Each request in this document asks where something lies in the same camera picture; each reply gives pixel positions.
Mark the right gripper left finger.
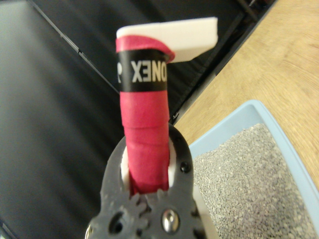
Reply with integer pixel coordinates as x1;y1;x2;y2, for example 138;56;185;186
85;135;150;239

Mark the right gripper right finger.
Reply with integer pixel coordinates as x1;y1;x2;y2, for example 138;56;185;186
147;123;218;239

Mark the white scoop with red handle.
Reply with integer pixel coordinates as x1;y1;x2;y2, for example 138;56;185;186
115;16;219;198

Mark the curtain stand pole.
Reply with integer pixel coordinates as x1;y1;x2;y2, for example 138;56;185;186
31;0;122;97

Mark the blue litter tray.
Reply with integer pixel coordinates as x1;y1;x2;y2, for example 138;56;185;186
188;99;319;239

